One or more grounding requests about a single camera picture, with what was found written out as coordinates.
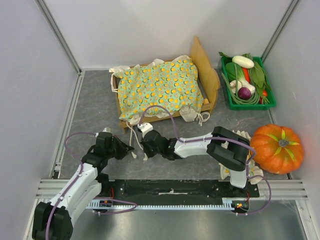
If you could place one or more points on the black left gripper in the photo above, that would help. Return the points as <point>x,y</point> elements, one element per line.
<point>125,148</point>

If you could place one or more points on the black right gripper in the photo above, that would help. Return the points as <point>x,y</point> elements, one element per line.
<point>149,144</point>

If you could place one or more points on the lemon print cushion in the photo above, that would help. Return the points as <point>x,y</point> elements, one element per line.
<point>159,89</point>

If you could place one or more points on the wooden pet bed frame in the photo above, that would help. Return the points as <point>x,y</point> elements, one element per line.
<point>207,77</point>

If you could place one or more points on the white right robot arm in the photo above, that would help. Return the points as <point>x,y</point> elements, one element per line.
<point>228,148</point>

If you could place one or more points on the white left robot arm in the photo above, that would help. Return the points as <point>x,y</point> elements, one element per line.
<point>55,219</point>

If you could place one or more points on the white mushroom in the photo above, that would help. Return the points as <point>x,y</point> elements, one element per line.
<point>233,86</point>

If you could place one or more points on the purple onion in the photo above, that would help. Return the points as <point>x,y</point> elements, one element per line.
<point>244,93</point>

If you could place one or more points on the bok choy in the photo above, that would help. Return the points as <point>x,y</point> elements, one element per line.
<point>235,72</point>

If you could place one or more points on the green long beans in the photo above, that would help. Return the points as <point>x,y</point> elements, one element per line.
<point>236,100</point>

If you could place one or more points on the green plastic crate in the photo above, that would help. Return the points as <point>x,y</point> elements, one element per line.
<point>263,104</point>

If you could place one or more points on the orange carrot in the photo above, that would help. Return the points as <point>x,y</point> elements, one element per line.
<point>246,75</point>

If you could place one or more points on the white eggplant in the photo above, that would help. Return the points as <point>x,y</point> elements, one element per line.
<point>243,62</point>

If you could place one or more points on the orange pumpkin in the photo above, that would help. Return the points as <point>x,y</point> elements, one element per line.
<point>279,150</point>

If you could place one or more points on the green spinach leaves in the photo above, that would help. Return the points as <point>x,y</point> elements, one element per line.
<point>257,74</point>

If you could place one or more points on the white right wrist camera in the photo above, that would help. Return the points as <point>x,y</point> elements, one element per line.
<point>145,127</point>

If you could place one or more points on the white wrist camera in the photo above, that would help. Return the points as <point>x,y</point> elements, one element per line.
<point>105,130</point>
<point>145,127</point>

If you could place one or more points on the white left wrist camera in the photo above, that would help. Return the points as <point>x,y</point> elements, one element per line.
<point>105,130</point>

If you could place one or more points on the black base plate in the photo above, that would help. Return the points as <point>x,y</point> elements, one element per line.
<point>170,192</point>

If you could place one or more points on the white cable duct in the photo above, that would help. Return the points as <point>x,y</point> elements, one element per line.
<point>100,204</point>

